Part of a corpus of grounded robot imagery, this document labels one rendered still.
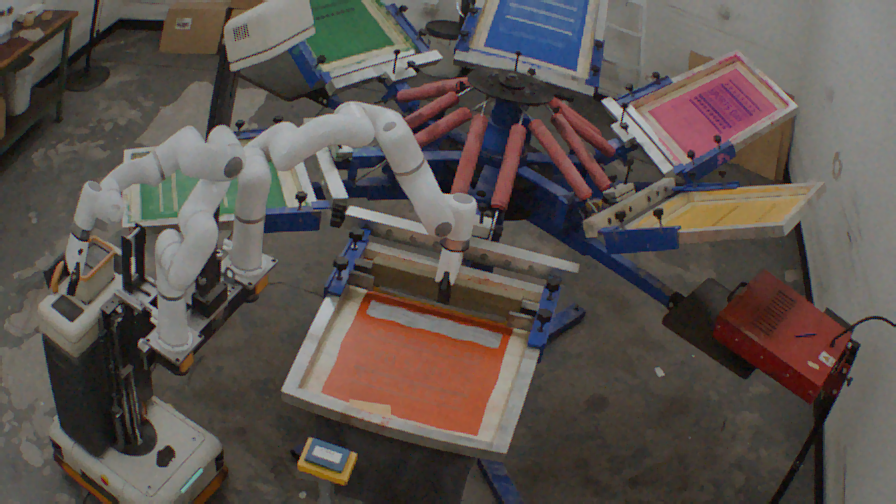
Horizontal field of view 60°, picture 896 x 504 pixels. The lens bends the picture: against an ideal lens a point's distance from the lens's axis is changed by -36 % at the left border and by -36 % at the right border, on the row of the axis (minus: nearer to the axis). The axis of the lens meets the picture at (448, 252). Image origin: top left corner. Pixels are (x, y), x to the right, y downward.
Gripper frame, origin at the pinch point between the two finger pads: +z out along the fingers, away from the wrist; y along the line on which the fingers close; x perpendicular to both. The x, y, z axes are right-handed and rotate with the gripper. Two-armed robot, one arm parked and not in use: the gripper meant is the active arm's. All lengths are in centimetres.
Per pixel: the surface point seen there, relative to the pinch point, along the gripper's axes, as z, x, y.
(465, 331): 5.5, 7.8, 7.4
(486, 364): 6.1, 16.0, 19.0
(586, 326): 103, 46, -151
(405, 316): 5.2, -8.3, 7.9
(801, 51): -10, 195, -413
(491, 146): -6, -3, -77
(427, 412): 5.8, 6.2, 45.7
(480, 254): -0.3, 5.2, -21.9
